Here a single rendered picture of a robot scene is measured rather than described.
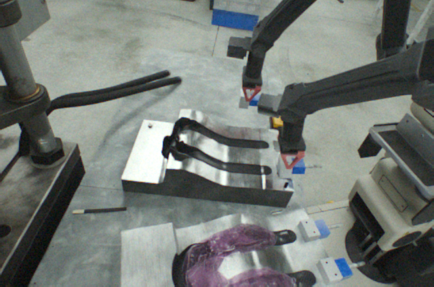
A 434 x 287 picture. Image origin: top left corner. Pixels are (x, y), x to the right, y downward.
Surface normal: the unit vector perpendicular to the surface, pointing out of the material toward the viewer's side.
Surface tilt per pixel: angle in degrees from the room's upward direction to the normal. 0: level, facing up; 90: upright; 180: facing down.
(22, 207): 0
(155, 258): 0
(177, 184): 90
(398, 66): 70
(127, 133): 0
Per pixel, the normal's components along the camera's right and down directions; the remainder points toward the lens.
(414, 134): -0.95, 0.07
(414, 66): -0.87, -0.39
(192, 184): -0.02, 0.66
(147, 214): 0.15, -0.74
